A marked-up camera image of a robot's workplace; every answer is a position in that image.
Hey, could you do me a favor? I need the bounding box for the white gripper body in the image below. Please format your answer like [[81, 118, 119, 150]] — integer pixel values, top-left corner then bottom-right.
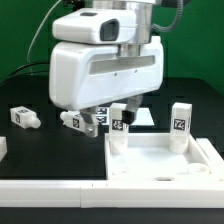
[[49, 8, 163, 111]]

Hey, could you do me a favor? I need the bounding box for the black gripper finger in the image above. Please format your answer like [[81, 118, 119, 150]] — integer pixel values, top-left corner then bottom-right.
[[80, 107, 99, 138], [122, 94, 143, 125]]

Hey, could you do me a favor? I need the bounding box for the white square table top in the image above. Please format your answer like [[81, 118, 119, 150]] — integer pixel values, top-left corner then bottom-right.
[[105, 133, 212, 182]]

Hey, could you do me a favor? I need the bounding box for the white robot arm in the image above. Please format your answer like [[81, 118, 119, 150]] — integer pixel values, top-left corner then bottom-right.
[[49, 0, 187, 137]]

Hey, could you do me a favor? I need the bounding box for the white sheet with tags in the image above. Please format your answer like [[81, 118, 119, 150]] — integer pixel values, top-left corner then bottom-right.
[[96, 107, 154, 126]]

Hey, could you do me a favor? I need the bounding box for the white block left edge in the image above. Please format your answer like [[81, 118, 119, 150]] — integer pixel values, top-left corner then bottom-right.
[[0, 137, 7, 162]]

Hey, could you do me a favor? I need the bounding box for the black cable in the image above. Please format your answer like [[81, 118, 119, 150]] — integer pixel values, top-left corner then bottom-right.
[[0, 59, 51, 87]]

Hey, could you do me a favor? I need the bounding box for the grey cable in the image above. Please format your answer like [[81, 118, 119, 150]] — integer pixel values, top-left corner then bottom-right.
[[26, 0, 64, 64]]

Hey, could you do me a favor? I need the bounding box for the white fence wall rail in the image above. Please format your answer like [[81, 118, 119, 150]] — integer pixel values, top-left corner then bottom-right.
[[0, 138, 224, 208]]

